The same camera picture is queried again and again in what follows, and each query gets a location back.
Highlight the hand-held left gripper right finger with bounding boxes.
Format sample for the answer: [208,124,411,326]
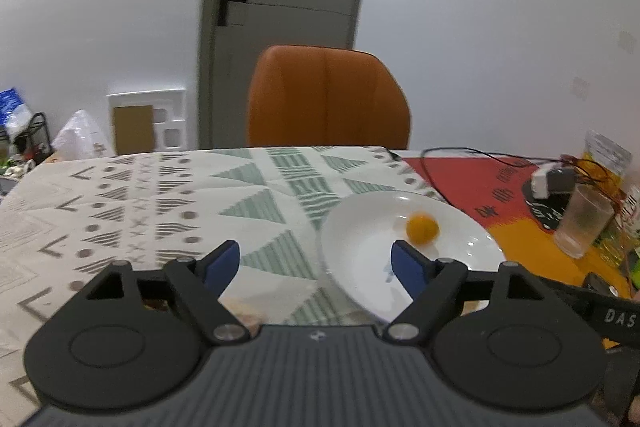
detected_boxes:
[384,241,556,347]

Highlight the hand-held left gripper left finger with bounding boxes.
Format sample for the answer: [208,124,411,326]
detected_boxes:
[75,241,251,346]

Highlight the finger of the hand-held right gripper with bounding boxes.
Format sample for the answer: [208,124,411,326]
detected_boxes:
[584,272,632,300]

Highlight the small orange tangerine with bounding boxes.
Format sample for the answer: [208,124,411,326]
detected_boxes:
[406,212,441,245]

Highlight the white plate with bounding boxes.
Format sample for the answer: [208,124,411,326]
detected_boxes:
[320,191,505,325]

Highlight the clear drinking glass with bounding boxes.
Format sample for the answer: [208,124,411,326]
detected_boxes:
[554,183,615,259]

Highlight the red and orange mat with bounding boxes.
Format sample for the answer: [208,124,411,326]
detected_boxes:
[400,150,640,350]

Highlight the patterned tablecloth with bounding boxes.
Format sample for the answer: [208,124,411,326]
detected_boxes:
[0,146,453,427]

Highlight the white power adapter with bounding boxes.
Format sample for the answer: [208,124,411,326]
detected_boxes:
[530,164,578,200]

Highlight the brown cardboard sheet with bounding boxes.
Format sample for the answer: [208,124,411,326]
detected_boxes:
[112,105,154,155]

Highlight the white foam packaging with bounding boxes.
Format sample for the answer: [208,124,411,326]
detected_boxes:
[107,88,188,156]

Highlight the orange chair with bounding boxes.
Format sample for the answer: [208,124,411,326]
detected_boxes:
[247,45,412,150]

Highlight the white plastic bag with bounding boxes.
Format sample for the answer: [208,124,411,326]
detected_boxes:
[52,109,116,160]

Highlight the blue and white bag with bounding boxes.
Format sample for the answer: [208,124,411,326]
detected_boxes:
[0,88,33,138]

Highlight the black cable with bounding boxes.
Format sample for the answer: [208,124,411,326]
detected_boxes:
[387,147,566,204]

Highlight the red and yellow wires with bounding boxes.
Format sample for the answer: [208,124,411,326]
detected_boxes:
[560,152,628,210]

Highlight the black wire rack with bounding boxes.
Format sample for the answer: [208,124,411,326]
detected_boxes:
[0,112,53,158]

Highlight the black door handle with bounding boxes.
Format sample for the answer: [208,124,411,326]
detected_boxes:
[217,0,248,28]

